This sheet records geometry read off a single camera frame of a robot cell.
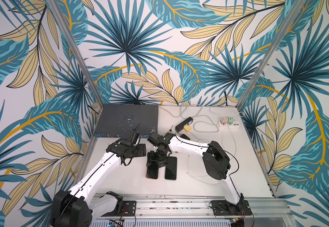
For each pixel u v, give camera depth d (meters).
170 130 1.04
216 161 0.52
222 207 0.73
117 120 1.04
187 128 1.04
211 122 1.11
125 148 0.55
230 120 1.03
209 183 0.82
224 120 1.01
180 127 1.03
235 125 1.06
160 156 0.74
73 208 0.37
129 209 0.73
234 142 1.00
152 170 0.82
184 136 1.01
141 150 0.73
